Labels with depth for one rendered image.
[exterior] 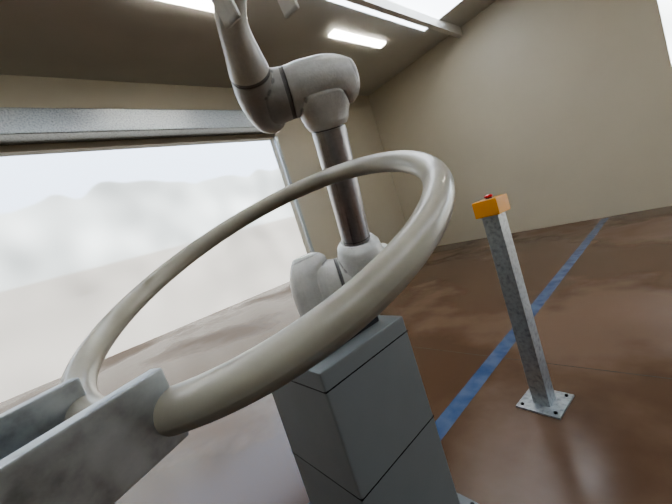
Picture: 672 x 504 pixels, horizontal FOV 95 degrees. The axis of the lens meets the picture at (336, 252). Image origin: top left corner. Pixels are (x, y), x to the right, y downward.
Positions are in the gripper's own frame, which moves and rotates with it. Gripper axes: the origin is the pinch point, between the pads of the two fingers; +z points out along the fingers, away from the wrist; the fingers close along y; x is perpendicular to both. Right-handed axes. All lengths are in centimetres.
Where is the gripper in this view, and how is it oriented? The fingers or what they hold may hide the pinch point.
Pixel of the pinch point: (262, 9)
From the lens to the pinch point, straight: 57.7
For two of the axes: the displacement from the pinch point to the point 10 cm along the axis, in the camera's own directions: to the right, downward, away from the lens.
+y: -4.8, 5.9, -6.5
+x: 7.6, -0.9, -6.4
